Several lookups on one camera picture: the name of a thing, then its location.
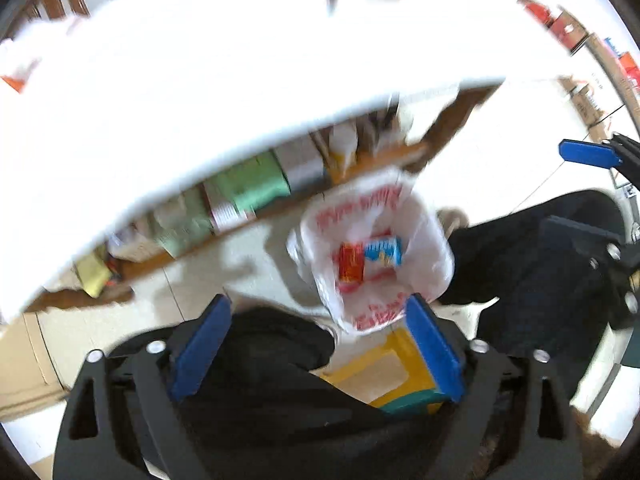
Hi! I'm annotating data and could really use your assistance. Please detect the white box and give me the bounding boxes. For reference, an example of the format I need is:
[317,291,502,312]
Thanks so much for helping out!
[272,137,326,193]

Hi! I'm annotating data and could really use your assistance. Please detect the person's black pants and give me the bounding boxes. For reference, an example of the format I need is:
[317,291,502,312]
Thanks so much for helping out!
[107,190,626,480]

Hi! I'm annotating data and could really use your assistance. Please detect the yellow plastic stool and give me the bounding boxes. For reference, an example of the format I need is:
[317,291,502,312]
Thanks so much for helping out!
[317,325,451,413]

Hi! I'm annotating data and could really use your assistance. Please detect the blue snack packet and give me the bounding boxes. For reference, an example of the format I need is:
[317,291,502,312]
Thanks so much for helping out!
[363,236,403,267]

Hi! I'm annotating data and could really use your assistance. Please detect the pale green packet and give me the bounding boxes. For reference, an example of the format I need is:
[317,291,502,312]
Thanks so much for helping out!
[150,190,216,256]

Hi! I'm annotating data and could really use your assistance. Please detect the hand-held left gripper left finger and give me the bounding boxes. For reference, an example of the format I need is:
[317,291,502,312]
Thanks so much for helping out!
[52,294,233,480]

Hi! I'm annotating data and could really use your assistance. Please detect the red snack packet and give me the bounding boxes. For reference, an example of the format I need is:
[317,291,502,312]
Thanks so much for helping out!
[337,241,366,281]

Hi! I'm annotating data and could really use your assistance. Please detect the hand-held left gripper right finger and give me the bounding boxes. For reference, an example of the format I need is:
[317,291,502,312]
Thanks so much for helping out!
[405,294,586,480]

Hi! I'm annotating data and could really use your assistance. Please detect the row of cardboard boxes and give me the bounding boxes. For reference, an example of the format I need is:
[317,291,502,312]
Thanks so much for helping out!
[517,0,640,143]

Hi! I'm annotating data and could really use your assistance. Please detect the white red-printed plastic bag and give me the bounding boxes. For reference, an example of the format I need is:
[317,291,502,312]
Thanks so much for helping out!
[286,169,456,336]

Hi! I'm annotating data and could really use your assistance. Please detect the yellow packet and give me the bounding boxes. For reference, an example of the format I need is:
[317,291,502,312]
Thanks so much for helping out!
[75,250,113,298]

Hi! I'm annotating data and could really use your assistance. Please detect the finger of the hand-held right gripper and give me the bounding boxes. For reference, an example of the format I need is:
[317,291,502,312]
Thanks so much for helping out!
[542,215,640,331]
[559,132,640,196]

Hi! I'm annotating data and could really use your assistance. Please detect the beige slipper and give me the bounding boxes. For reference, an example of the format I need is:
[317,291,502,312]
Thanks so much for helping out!
[436,206,471,236]

